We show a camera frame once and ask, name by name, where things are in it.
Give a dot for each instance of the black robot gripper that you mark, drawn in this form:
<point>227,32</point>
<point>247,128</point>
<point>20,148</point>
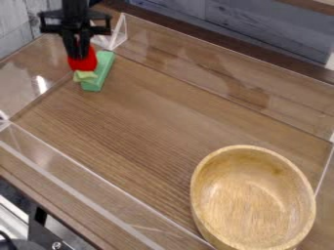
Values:
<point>74,17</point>

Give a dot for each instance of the red plush strawberry toy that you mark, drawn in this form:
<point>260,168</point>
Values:
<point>82,67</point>

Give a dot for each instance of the green rectangular block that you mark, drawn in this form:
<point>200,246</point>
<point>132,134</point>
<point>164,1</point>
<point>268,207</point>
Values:
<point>105,58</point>

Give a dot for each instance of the clear acrylic tray walls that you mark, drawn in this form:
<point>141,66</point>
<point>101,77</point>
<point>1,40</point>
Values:
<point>105,158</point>

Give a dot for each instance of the wooden bowl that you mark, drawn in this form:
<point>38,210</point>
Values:
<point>251,200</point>

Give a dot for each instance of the black table leg bracket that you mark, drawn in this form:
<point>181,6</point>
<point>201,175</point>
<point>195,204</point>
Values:
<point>40,235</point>

